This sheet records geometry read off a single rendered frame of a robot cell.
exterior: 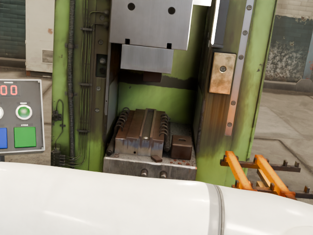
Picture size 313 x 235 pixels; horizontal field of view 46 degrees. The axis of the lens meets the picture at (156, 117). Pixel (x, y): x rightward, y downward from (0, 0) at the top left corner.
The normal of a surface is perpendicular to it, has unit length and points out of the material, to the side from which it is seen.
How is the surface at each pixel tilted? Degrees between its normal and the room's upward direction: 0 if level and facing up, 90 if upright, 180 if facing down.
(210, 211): 23
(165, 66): 90
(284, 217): 13
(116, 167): 90
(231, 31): 90
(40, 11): 90
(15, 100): 60
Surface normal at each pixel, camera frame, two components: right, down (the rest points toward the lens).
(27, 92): 0.38, -0.20
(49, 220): 0.00, -0.29
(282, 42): 0.05, 0.32
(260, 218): 0.11, -0.80
